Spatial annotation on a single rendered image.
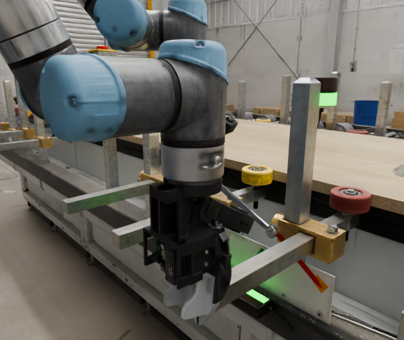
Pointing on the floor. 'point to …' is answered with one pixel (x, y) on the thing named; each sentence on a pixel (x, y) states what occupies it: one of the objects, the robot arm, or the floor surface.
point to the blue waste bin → (365, 112)
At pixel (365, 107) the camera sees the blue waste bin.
